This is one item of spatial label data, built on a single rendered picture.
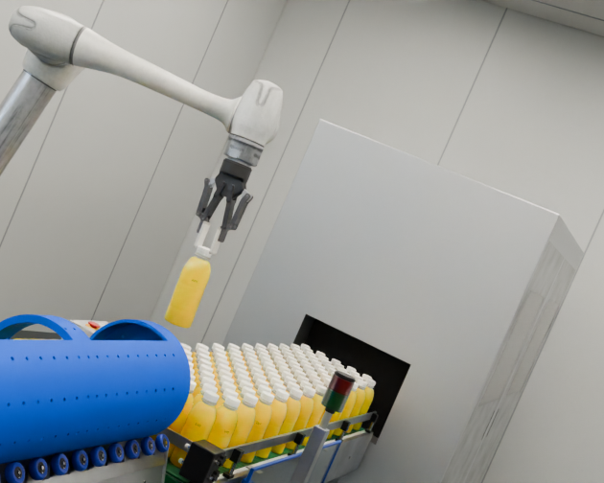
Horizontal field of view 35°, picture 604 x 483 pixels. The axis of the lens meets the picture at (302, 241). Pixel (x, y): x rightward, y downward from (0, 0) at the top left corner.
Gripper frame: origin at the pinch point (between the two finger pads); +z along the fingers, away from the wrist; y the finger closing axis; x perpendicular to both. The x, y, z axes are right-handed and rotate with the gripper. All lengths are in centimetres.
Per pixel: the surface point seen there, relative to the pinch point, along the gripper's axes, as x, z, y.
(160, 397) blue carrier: -19.6, 36.3, 12.6
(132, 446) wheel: -15, 51, 8
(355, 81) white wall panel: 437, -125, -151
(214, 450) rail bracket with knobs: 4, 48, 20
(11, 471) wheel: -61, 51, 9
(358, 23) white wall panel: 438, -166, -166
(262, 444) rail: 44, 51, 18
